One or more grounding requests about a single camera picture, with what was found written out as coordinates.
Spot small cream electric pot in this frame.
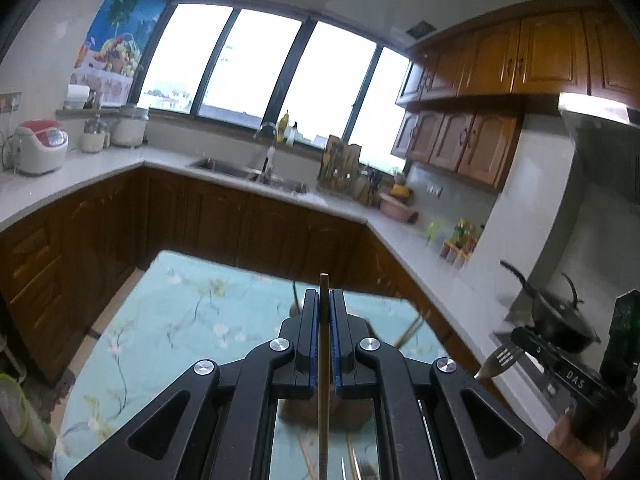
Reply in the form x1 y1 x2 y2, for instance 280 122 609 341
81 115 111 154

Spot spice bottle rack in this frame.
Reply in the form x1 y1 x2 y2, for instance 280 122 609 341
440 219 484 264

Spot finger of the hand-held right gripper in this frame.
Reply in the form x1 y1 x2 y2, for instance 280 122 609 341
510 326 603 403

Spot black wok with lid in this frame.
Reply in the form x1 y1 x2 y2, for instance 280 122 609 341
500 260 602 354

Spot paper towel roll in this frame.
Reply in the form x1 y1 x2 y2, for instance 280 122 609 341
65 85 91 110

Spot wooden knife block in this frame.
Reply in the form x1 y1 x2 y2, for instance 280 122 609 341
318 135 362 194

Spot pink plastic basin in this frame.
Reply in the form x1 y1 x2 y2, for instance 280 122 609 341
379 192 419 222

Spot wooden upper cabinets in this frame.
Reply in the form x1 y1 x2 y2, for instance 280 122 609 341
391 0 640 192

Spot person's right hand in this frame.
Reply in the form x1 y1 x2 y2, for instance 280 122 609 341
546 406 617 473

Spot steel range hood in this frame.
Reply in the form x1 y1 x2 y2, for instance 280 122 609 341
557 92 640 201

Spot white round rice cooker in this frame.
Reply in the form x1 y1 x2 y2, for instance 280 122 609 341
110 105 150 149

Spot white and red rice cooker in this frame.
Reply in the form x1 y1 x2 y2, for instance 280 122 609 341
14 120 69 177

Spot white kitchen countertop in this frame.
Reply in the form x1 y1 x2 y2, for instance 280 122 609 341
0 146 546 361

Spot black gas stove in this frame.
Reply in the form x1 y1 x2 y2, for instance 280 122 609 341
492 329 583 403

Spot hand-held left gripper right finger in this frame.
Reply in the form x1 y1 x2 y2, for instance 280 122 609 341
327 288 583 480

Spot fork with wooden handle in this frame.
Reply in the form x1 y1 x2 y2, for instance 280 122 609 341
474 344 524 381

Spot large kitchen window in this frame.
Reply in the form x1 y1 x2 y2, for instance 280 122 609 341
131 2 412 172

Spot brown wooden chopstick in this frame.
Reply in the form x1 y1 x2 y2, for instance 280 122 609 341
394 309 427 350

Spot light blue floral tablecloth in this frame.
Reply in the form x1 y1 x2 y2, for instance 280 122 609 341
52 250 451 480

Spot container with green lid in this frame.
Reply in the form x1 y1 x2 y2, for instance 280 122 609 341
0 372 52 457

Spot stainless steel sink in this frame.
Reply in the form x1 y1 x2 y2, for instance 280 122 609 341
187 157 309 195

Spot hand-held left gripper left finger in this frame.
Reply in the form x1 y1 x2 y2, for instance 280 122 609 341
64 288 321 480

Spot fruit and palm wall poster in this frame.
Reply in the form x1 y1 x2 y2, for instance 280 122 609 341
70 0 174 107

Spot chopstick with red patterned end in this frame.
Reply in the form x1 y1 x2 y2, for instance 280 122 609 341
318 273 331 480

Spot chrome kitchen faucet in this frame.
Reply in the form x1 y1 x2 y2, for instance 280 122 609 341
253 122 279 184

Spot dark wooden lower cabinets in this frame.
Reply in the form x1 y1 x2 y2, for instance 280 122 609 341
0 167 501 386

